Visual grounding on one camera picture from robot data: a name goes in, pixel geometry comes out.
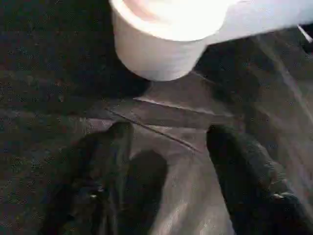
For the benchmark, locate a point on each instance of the white plastic table top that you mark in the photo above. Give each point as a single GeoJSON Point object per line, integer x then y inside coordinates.
{"type": "Point", "coordinates": [156, 49]}

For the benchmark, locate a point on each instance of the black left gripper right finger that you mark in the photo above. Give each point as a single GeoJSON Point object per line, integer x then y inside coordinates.
{"type": "Point", "coordinates": [259, 191]}

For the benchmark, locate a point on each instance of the black work mat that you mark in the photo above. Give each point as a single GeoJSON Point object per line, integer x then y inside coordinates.
{"type": "Point", "coordinates": [58, 73]}

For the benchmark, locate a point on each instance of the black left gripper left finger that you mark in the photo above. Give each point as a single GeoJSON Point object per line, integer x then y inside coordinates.
{"type": "Point", "coordinates": [93, 191]}

